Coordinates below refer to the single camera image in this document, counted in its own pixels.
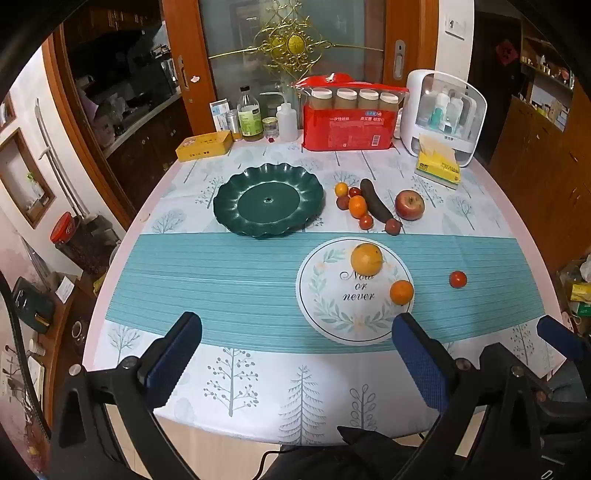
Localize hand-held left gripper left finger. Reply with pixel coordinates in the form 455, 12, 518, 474
48, 312, 204, 480

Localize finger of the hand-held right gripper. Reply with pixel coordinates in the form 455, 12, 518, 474
536, 316, 591, 370

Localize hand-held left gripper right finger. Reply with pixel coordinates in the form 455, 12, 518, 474
392, 312, 555, 480

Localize large yellow orange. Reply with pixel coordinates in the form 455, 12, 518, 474
350, 243, 384, 277

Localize red apple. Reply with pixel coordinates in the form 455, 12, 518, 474
394, 189, 426, 221

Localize blackened overripe banana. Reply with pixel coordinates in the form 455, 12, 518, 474
359, 178, 403, 228

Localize dark green scalloped plate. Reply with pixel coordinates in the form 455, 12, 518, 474
213, 162, 325, 238

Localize white floral plate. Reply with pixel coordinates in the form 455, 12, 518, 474
295, 237, 415, 345

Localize tree print tablecloth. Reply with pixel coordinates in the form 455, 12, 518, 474
82, 137, 570, 449

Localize dark cloth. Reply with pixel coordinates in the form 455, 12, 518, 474
276, 425, 445, 480

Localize dark green box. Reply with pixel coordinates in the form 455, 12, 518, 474
11, 276, 57, 332

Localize red lid jar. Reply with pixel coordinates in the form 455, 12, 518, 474
49, 212, 122, 274

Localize wooden cabinet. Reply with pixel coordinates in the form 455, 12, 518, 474
488, 78, 591, 282

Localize yellow tissue pack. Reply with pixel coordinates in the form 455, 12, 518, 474
414, 133, 463, 190

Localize white storage box clear lid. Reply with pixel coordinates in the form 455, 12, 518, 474
399, 69, 488, 168

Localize yellow tin box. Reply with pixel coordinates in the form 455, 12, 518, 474
175, 130, 233, 162

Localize red paper cup package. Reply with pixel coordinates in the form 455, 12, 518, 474
294, 73, 411, 152

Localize kitchen counter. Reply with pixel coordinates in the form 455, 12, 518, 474
98, 91, 184, 154

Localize wooden shelf with items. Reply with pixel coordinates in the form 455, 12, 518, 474
519, 22, 583, 134

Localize white and blue carton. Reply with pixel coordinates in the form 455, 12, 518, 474
209, 99, 230, 132

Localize glass bottle with green label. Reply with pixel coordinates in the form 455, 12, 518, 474
237, 86, 264, 138

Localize white squeeze bottle with tube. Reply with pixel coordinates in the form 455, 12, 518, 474
259, 91, 299, 142

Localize wooden framed glass door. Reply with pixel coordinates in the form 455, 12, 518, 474
161, 0, 439, 145

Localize gold door ornament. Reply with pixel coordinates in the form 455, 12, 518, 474
208, 0, 387, 78

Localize black cable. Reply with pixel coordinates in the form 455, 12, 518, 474
257, 449, 283, 480

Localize grey wall pipes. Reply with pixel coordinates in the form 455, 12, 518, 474
36, 110, 89, 219

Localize wooden wall niche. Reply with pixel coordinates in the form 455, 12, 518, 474
0, 127, 57, 230
0, 91, 17, 131

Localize red wall ornament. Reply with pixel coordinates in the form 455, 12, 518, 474
496, 39, 518, 66

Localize white light switch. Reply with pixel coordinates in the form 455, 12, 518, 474
444, 13, 467, 41

